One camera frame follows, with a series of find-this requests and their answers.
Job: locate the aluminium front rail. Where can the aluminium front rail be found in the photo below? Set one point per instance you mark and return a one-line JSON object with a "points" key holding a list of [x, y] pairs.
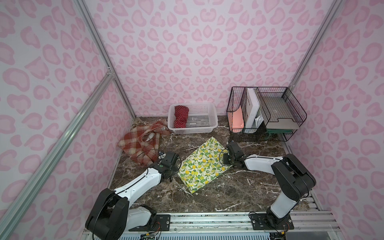
{"points": [[310, 225]]}

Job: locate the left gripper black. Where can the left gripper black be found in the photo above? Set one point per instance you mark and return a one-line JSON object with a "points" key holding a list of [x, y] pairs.
{"points": [[173, 167]]}

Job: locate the pink folder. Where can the pink folder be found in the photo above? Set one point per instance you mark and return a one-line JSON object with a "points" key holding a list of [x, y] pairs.
{"points": [[237, 121]]}

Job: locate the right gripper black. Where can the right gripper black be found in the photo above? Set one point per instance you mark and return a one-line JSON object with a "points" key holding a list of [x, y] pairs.
{"points": [[227, 159]]}

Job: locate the lemon print skirt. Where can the lemon print skirt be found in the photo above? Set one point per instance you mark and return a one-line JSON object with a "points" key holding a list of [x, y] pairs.
{"points": [[204, 165]]}

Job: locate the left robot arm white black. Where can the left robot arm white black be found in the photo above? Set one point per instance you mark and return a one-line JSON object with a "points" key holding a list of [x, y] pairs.
{"points": [[112, 213]]}

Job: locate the grey laptop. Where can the grey laptop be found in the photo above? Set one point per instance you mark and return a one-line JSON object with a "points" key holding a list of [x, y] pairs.
{"points": [[281, 114]]}

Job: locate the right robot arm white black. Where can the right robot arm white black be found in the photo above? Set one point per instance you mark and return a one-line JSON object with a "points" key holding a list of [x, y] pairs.
{"points": [[294, 179]]}

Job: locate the black wire desk organizer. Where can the black wire desk organizer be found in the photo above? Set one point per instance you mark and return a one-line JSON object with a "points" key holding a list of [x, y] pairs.
{"points": [[237, 99]]}

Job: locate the red plaid skirt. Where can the red plaid skirt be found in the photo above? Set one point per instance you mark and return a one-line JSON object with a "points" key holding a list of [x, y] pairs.
{"points": [[141, 143]]}

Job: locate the white binder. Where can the white binder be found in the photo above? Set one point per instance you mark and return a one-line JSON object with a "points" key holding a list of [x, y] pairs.
{"points": [[252, 108]]}

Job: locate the white plastic basket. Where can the white plastic basket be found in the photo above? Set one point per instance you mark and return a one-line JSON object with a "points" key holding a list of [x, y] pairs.
{"points": [[202, 118]]}

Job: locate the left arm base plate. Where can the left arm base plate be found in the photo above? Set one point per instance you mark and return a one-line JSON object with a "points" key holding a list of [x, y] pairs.
{"points": [[161, 221]]}

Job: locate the green book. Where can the green book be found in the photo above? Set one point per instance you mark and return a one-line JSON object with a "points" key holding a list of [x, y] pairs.
{"points": [[279, 131]]}

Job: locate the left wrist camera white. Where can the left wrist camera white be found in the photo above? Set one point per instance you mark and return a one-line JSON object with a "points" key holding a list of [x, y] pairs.
{"points": [[161, 155]]}

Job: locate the red polka dot skirt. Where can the red polka dot skirt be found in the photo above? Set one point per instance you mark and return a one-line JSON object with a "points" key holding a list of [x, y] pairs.
{"points": [[181, 116]]}

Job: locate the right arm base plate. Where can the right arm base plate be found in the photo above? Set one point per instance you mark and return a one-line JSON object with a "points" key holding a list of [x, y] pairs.
{"points": [[265, 221]]}

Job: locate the white envelope papers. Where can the white envelope papers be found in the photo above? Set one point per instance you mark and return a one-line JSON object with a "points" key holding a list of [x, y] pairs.
{"points": [[258, 121]]}

